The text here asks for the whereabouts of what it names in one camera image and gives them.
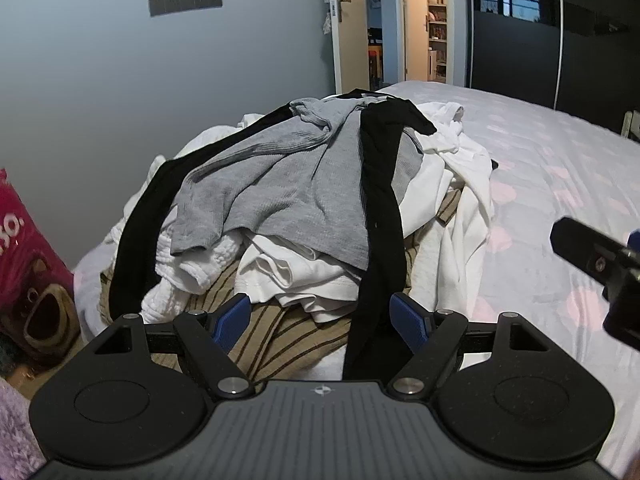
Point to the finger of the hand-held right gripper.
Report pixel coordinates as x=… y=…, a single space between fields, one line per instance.
x=575 y=242
x=625 y=310

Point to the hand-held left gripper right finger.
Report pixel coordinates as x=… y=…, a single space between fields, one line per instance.
x=407 y=317

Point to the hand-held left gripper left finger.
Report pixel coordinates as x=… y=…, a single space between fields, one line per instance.
x=232 y=320

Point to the grey shirt with black sleeves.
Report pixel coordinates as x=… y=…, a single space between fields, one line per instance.
x=300 y=175

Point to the tan striped cloth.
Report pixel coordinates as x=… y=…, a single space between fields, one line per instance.
x=285 y=330

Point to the white T-shirt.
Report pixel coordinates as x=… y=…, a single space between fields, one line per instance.
x=280 y=270

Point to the white waffle-knit garment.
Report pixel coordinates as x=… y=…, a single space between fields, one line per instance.
x=175 y=270

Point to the bed with polka dot sheet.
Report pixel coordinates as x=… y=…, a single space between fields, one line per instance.
x=540 y=160

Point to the black wardrobe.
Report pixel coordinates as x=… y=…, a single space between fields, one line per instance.
x=515 y=55

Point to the red bear printed bag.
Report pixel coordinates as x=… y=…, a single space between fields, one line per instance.
x=30 y=270

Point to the purple fuzzy blanket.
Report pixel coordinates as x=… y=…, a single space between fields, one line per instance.
x=15 y=425

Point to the white shelf unit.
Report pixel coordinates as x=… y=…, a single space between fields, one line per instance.
x=437 y=35

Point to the wooden door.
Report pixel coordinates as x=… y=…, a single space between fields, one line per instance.
x=350 y=45

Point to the grey wall strip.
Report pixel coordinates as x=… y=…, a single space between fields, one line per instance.
x=185 y=4

